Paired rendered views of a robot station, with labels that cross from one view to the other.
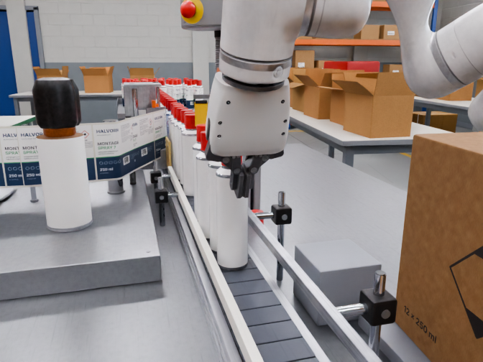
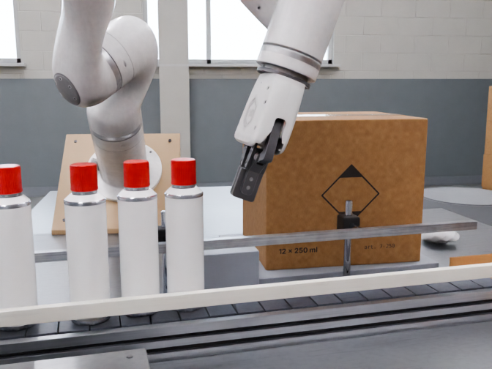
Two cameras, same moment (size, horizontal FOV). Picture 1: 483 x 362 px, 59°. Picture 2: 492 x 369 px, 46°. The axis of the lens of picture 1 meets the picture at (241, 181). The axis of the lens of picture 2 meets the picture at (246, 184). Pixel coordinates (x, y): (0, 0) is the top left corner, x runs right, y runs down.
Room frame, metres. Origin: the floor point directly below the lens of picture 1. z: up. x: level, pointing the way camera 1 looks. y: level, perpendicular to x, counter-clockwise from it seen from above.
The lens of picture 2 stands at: (0.58, 0.77, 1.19)
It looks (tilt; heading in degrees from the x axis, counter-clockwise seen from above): 10 degrees down; 270
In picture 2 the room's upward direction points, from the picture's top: straight up
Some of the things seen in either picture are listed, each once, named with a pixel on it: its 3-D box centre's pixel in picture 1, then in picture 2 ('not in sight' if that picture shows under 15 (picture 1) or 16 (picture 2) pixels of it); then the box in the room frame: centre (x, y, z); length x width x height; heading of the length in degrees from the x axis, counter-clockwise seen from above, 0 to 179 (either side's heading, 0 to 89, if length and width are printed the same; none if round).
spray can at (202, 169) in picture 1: (210, 185); (87, 242); (0.78, 0.06, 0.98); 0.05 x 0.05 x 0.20
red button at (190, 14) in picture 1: (189, 9); not in sight; (1.07, 0.12, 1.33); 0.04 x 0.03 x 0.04; 70
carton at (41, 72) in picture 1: (52, 79); not in sight; (6.31, 2.69, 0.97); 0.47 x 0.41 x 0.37; 5
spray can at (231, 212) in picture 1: (231, 206); (184, 233); (0.66, 0.02, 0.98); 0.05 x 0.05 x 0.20
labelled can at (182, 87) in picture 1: (159, 92); not in sight; (3.41, 0.64, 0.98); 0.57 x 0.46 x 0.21; 105
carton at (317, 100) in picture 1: (327, 93); not in sight; (3.49, -0.69, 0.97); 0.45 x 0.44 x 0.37; 101
